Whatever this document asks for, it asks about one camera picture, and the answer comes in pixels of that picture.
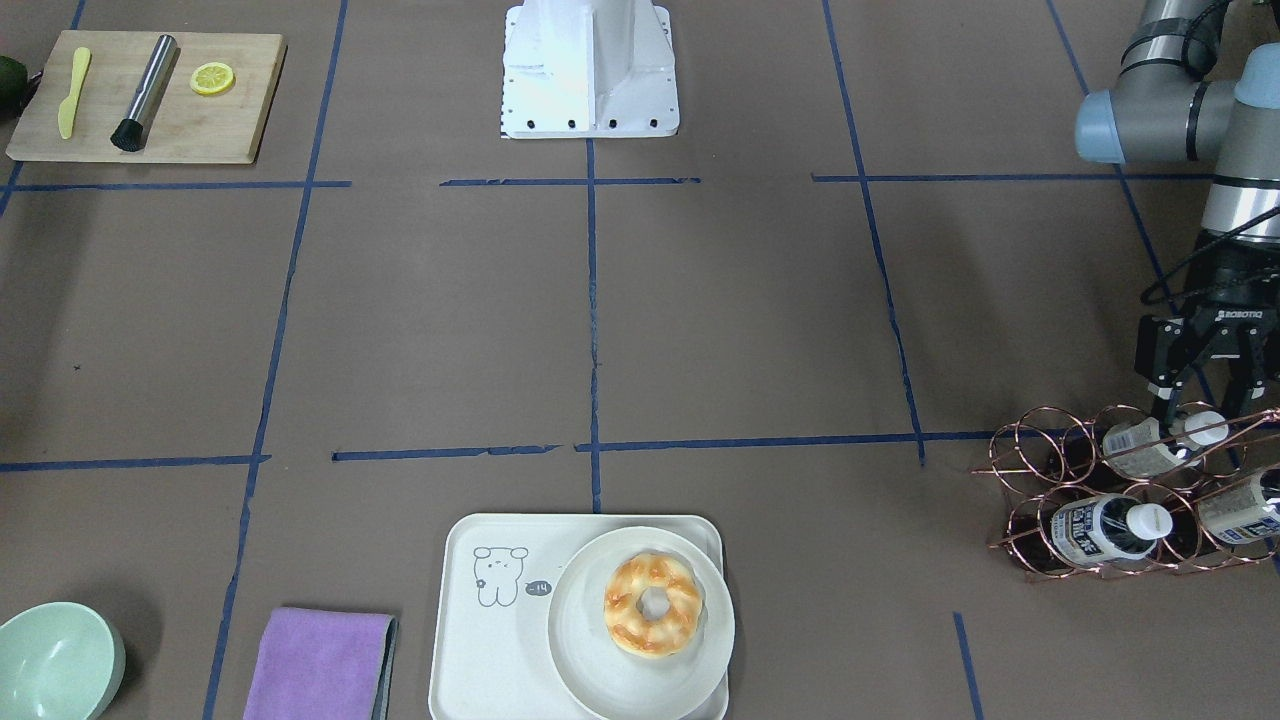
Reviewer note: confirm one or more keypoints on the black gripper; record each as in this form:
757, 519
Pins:
1236, 322

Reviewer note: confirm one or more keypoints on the tea bottle in rack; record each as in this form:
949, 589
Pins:
1243, 513
1106, 529

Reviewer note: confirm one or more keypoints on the tea bottle white cap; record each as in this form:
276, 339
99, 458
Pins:
1146, 451

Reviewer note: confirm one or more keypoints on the cream serving tray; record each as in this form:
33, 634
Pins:
491, 658

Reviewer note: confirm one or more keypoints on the green lime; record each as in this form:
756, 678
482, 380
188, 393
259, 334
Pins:
14, 90

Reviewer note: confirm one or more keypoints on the copper wire bottle rack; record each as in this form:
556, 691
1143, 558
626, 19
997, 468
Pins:
1049, 458

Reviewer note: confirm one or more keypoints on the purple folded cloth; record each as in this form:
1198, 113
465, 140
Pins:
318, 664

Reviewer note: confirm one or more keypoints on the yellow plastic knife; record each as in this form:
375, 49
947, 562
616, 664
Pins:
68, 107

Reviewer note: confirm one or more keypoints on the glazed donut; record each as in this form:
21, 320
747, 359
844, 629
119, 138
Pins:
652, 606

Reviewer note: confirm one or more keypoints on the wooden cutting board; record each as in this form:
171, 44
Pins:
107, 97

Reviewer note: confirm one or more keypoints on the white round plate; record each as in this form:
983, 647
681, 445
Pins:
612, 684

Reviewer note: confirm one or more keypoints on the lemon slice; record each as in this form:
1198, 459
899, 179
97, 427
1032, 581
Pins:
212, 78

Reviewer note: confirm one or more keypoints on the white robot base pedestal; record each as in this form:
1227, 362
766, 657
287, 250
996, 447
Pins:
588, 69

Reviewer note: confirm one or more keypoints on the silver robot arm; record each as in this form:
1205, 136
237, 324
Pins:
1166, 107

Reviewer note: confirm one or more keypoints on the mint green bowl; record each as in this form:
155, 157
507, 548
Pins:
59, 660

